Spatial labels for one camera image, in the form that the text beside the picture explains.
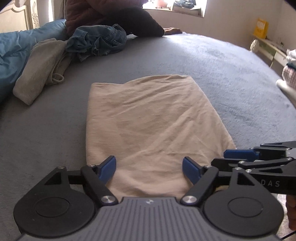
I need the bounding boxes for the beige trousers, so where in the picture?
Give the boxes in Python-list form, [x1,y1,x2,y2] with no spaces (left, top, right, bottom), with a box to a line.
[86,75,235,199]

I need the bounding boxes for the operator right hand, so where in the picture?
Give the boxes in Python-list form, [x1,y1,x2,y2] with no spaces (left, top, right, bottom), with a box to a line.
[286,195,296,231]

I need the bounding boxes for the grey bed blanket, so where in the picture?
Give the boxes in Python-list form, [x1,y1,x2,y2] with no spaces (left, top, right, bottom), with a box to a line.
[1,33,295,240]

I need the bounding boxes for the pink checked folded garment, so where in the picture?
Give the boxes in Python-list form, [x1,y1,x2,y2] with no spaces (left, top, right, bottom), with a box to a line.
[282,65,296,89]

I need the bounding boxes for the wooden side shelf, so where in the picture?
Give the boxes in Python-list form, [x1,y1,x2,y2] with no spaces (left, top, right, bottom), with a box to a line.
[252,35,287,68]

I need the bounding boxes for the white folded top garment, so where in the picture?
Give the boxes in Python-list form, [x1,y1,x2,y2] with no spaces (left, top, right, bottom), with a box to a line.
[286,49,296,65]

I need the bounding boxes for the white woven ball lamp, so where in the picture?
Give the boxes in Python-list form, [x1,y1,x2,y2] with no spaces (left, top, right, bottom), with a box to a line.
[249,39,260,53]

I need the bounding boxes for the yellow box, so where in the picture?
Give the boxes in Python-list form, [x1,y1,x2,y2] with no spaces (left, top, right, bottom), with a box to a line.
[253,18,269,39]

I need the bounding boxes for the blue denim jeans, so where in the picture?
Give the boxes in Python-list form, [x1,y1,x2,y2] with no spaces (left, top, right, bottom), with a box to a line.
[66,24,127,62]

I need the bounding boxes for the blue duvet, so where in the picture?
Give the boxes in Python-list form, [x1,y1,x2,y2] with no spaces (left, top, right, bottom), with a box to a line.
[0,19,67,102]

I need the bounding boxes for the shoes on white box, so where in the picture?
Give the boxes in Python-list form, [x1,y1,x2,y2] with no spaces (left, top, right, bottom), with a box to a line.
[172,0,203,16]

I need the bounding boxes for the seated person in maroon jacket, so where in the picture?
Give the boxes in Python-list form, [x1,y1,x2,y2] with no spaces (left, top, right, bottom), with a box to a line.
[65,0,182,37]

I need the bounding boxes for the cream carved headboard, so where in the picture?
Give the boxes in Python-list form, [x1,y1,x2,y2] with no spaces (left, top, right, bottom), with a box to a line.
[0,0,40,33]

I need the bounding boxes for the grey sweatpants with drawstring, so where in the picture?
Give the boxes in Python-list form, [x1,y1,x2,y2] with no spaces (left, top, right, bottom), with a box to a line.
[13,38,71,105]

